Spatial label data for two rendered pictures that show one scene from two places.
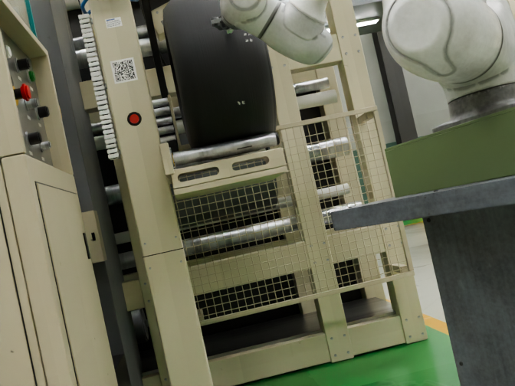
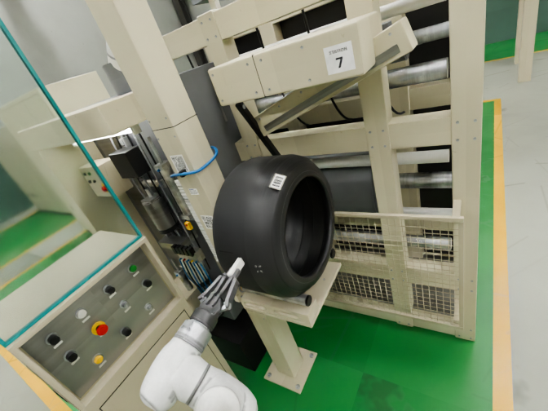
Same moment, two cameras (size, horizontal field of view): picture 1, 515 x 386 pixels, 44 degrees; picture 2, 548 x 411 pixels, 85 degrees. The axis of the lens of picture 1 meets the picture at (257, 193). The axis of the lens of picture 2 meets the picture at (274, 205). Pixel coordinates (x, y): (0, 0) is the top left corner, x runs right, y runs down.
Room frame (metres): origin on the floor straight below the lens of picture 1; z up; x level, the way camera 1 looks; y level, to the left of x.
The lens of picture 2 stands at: (1.42, -0.72, 1.82)
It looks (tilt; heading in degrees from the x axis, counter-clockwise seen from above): 28 degrees down; 47
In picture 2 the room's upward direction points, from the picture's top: 20 degrees counter-clockwise
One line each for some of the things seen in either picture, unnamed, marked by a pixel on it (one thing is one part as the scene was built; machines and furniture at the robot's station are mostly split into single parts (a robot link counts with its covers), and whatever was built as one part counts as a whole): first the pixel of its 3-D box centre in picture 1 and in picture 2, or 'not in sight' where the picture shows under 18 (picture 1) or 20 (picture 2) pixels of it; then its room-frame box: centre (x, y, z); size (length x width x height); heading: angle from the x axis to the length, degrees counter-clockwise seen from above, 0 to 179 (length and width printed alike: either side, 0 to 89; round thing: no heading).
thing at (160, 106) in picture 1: (153, 139); not in sight; (2.49, 0.36, 1.05); 0.20 x 0.15 x 0.30; 97
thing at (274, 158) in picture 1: (227, 168); (276, 302); (1.99, 0.08, 0.83); 0.36 x 0.09 x 0.06; 97
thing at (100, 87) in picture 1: (100, 86); (203, 222); (2.04, 0.42, 1.19); 0.05 x 0.04 x 0.48; 7
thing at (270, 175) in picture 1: (227, 183); (293, 285); (2.13, 0.09, 0.80); 0.37 x 0.36 x 0.02; 7
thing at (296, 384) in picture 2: not in sight; (290, 364); (2.08, 0.34, 0.01); 0.27 x 0.27 x 0.02; 7
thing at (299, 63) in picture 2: not in sight; (290, 64); (2.44, 0.00, 1.71); 0.61 x 0.25 x 0.15; 97
